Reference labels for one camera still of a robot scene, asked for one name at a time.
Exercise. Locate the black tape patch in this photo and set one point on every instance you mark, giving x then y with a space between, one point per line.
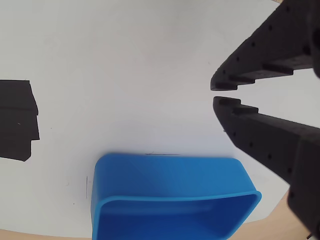
16 120

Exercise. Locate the blue rectangular plastic bin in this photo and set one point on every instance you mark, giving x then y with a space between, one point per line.
170 180

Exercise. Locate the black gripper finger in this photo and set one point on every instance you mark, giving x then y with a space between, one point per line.
270 47
262 132

